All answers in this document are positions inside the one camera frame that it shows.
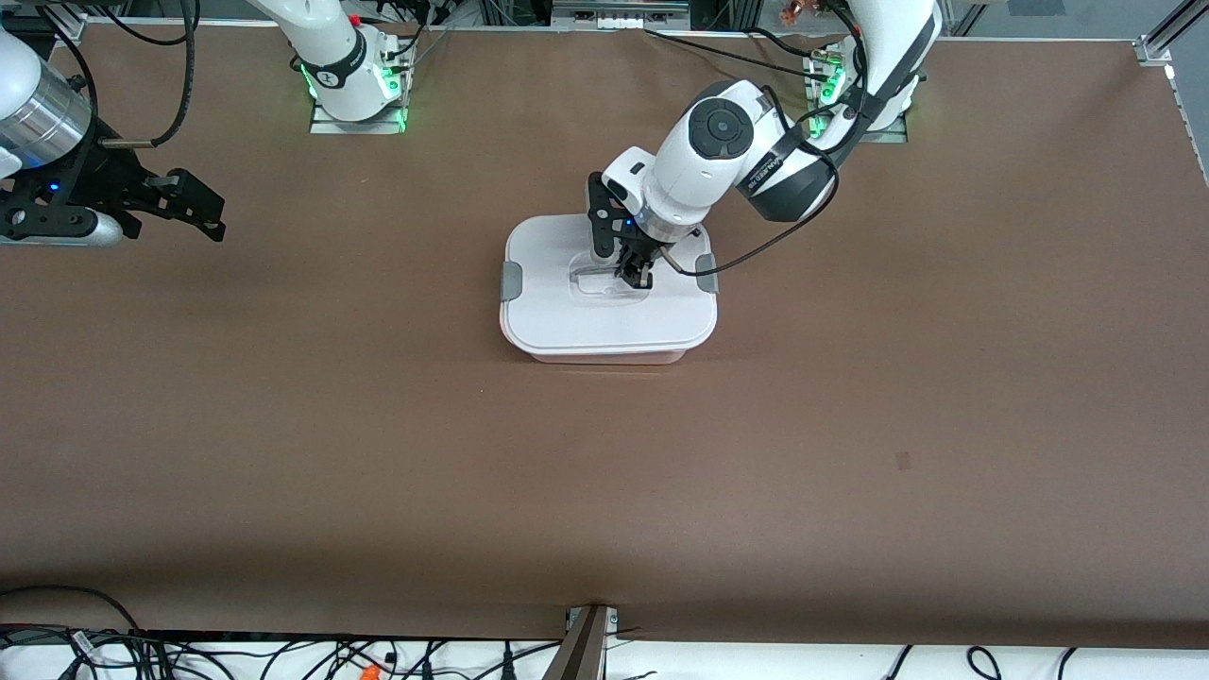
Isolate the white power strip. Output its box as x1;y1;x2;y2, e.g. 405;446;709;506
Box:
553;0;690;29

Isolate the thin black table cable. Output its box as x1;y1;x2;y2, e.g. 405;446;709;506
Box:
645;26;837;81

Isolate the white box lid grey handle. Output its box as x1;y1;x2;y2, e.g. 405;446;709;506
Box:
499;214;719;358

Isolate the black right camera cable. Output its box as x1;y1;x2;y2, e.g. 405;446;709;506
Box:
43;19;100;100

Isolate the black left camera cable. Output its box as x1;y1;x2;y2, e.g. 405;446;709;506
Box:
760;0;879;152

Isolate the black camera cable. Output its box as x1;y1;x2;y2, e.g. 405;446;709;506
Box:
760;0;879;152
43;19;100;100

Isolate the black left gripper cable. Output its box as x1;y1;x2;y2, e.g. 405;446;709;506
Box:
658;132;842;279

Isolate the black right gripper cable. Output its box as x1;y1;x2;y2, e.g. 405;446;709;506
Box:
94;0;197;150

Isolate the pink plastic box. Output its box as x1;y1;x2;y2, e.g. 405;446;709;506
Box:
519;345;689;366

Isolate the black looped cable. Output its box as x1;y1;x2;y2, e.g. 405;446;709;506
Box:
0;585;143;634

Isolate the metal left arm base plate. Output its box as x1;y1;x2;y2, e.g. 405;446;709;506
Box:
803;52;910;145

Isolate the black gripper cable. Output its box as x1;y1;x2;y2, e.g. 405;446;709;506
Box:
658;132;842;279
94;0;197;150

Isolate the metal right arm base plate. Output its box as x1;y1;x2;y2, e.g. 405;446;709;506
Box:
310;47;409;135

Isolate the metal frame bracket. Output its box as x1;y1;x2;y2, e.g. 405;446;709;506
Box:
543;604;620;680

